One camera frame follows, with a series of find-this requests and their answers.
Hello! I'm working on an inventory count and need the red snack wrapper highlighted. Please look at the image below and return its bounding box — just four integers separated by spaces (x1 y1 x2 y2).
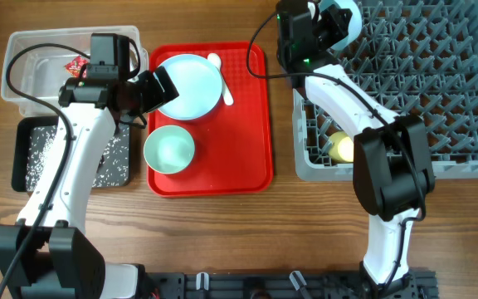
64 56 89 78

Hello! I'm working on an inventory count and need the white rice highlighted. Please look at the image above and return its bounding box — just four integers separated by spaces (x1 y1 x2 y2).
24 125 130 192

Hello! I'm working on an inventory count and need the red serving tray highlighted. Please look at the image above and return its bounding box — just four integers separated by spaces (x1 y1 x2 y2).
147 42 273 198

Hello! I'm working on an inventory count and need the mint green bowl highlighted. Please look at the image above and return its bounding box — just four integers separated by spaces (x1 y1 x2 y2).
144 125 195 174

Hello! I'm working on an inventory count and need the grey dishwasher rack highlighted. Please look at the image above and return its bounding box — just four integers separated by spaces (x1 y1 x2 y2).
293 1 478 180

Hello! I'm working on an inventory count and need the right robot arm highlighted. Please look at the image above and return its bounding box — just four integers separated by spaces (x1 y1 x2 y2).
276 1 435 298

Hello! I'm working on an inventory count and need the clear plastic waste bin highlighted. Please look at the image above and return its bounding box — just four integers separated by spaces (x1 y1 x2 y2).
1 26 149 117

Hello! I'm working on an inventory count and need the yellow plastic cup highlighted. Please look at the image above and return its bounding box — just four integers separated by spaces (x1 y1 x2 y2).
328 131 354 163

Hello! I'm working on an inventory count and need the black waste tray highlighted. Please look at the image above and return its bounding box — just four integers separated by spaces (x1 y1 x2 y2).
11 115 131 193

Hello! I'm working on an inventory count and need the white plastic spoon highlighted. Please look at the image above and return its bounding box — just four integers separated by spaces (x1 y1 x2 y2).
207 53 234 105

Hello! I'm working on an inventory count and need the large light blue plate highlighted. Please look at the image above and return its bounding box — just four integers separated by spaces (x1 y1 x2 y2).
159 54 222 120

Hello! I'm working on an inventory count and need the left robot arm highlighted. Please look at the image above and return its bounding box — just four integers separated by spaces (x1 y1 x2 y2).
0 33 178 298

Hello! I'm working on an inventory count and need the light blue bowl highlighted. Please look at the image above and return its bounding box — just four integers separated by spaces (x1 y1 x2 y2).
319 0 363 51

